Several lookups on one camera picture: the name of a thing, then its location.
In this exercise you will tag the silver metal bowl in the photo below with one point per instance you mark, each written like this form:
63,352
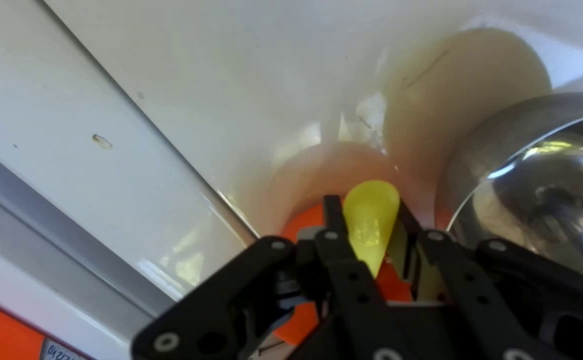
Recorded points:
538,186

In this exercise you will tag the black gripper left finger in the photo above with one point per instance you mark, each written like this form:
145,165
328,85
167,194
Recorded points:
252,306

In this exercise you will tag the white dryer machine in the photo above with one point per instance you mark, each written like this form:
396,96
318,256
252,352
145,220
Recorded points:
13,273

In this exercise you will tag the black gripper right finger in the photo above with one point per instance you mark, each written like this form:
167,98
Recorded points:
504,301

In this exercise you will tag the orange plastic bowl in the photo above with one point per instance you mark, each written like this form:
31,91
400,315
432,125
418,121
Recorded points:
304,223

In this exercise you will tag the yellow-green toothbrush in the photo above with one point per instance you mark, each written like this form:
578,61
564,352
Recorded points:
370,220

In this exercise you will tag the white washing machine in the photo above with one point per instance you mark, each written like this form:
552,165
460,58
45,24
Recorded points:
238,81

